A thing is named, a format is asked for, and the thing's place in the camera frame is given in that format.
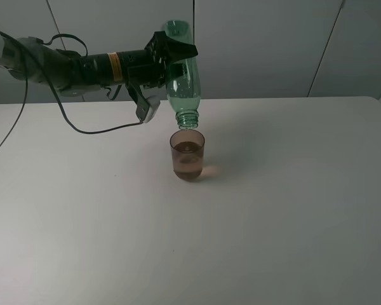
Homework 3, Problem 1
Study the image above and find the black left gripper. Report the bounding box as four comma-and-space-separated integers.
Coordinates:
125, 31, 198, 91

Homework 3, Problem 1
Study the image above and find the green transparent plastic bottle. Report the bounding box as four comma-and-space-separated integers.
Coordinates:
163, 20, 201, 130

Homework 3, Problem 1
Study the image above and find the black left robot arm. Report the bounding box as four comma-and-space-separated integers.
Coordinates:
0, 31, 197, 97

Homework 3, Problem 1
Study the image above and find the pink translucent cup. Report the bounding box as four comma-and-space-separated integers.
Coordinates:
170, 130, 205, 181

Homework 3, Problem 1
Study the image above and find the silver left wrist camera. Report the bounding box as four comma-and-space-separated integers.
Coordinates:
126, 83, 161, 123

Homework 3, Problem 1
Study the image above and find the black camera cable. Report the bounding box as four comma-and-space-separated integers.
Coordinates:
0, 33, 145, 163

